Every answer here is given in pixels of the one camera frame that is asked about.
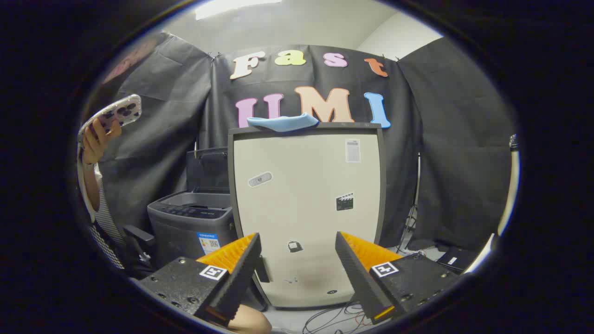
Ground beige cabinet with dark frame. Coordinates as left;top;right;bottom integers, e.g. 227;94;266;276
227;122;387;309

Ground black office chair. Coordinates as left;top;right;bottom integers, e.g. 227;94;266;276
122;225;156;279

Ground tangled floor cables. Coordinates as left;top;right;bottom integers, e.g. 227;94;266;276
302;301;372;334

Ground thin metal light stand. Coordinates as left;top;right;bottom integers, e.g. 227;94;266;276
397;153;423;253

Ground person's knee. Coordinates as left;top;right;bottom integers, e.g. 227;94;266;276
227;304;272;334

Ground black floor box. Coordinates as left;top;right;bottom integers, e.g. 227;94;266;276
436;246;478;272

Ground patterned case smartphone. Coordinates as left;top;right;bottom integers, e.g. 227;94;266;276
78;94;142;140

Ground light blue button shirt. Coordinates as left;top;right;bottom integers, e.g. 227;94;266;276
246;113;320;133

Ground grey washing machine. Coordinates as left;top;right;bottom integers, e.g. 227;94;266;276
147;191;238;270

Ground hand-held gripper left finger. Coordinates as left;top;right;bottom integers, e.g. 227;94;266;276
138;232;263;326

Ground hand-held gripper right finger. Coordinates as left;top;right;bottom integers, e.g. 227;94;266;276
335;231;461;324

